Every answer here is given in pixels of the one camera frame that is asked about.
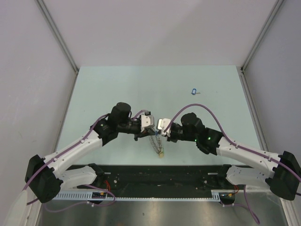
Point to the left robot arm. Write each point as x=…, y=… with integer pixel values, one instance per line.
x=47, y=176

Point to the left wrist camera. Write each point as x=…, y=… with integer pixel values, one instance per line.
x=147, y=121

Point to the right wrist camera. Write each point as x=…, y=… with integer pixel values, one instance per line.
x=162, y=127

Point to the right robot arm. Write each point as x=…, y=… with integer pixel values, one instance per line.
x=280, y=173

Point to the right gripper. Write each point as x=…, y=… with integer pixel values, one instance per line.
x=170, y=138

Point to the metal disc keyring holder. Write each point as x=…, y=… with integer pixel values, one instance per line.
x=156, y=144

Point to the dark blue tagged key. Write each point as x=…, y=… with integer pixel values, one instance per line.
x=195, y=92

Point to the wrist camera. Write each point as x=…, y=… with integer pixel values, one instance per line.
x=147, y=121
x=162, y=127

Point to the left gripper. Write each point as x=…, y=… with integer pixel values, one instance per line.
x=146, y=132

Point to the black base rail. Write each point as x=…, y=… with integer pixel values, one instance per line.
x=138, y=181

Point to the white slotted cable duct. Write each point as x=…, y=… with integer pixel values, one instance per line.
x=102, y=196

